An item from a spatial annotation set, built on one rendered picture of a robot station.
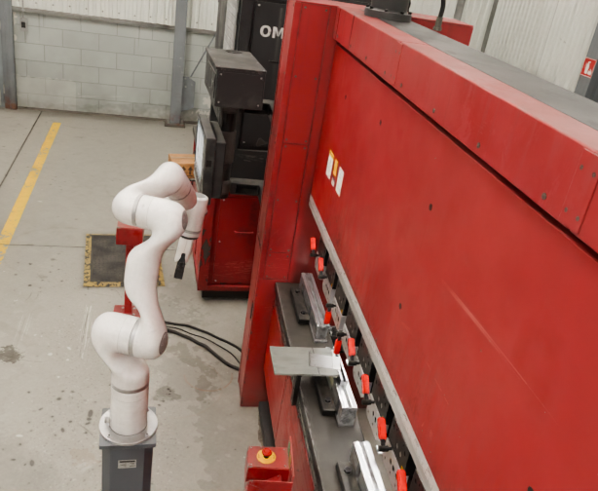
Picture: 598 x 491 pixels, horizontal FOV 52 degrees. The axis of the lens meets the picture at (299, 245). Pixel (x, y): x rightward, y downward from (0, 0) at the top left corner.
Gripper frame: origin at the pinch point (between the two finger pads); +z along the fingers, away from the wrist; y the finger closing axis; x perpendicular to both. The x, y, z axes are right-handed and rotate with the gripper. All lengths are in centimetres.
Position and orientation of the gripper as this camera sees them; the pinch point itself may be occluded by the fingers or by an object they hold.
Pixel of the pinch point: (179, 271)
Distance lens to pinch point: 243.3
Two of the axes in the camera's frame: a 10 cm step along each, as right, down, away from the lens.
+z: -2.8, 9.1, 3.2
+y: 0.9, 3.6, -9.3
